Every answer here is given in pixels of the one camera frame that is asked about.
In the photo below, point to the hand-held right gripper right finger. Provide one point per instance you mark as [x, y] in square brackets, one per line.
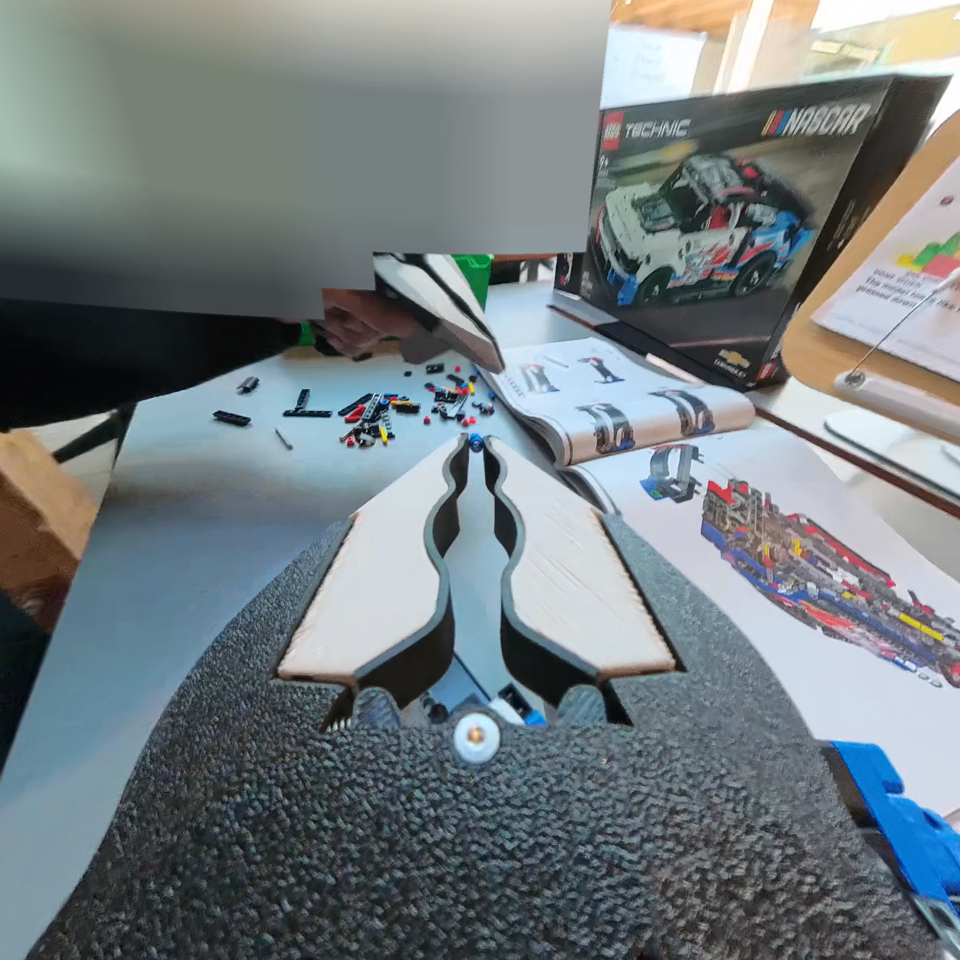
[593, 593]

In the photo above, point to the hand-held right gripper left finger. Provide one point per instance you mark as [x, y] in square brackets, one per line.
[368, 593]

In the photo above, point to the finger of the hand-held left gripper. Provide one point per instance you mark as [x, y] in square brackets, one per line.
[420, 297]
[468, 308]

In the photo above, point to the pile of small brick pieces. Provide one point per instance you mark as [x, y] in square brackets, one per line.
[368, 405]

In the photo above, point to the small toy brick assembly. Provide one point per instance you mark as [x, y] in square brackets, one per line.
[518, 702]

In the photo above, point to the red black toy race car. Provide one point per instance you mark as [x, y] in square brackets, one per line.
[900, 825]

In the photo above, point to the person's left forearm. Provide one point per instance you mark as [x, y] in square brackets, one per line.
[120, 360]

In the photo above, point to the grey desk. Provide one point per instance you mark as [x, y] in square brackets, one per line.
[195, 570]

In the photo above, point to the person's left hand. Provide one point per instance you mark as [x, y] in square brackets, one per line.
[360, 323]

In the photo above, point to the green storage bin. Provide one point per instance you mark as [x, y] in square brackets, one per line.
[477, 278]

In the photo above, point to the open instruction booklet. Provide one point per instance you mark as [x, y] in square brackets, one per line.
[660, 525]

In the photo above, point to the toy set box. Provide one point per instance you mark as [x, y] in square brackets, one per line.
[720, 323]

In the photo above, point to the white stand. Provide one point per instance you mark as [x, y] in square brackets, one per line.
[900, 413]

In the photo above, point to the person's black clothing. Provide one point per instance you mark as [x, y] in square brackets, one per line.
[15, 675]

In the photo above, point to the printed paper sheet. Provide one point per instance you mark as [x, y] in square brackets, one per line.
[900, 285]

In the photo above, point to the wooden post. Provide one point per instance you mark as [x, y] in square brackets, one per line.
[38, 525]

